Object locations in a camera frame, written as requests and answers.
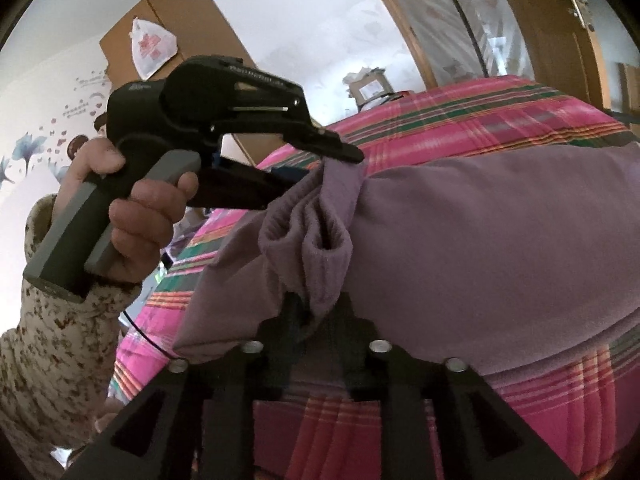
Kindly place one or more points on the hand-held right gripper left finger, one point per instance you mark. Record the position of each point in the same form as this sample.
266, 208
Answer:
272, 355

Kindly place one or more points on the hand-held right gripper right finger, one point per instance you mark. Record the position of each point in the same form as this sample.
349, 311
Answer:
350, 355

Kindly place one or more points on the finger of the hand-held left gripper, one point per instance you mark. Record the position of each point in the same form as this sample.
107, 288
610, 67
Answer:
330, 145
240, 185

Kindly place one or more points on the purple fleece garment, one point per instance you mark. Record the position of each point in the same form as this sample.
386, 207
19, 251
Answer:
475, 235

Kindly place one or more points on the person's left forearm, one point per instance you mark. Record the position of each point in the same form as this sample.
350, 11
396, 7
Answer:
45, 360

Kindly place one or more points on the person's left hand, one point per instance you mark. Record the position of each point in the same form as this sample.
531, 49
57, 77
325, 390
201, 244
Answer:
145, 240

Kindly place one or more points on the white plastic bag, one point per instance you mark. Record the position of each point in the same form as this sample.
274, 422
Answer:
152, 50

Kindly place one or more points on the brown cardboard box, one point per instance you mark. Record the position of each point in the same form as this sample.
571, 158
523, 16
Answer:
370, 91

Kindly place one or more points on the wooden wardrobe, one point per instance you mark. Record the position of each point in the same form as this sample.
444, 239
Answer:
200, 25

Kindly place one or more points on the pink plaid blanket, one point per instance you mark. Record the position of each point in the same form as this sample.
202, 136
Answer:
450, 110

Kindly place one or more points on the translucent door curtain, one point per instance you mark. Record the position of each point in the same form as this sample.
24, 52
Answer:
450, 20

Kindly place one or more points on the wooden door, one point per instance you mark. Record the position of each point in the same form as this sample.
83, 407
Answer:
550, 35

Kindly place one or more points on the wooden door frame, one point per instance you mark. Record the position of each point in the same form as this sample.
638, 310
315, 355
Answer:
395, 15

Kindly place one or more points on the cartoon wall sticker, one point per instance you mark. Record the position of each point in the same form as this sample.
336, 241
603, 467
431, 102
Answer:
25, 145

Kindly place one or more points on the cardboard sheet against wall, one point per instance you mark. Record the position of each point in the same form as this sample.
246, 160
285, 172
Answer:
630, 85

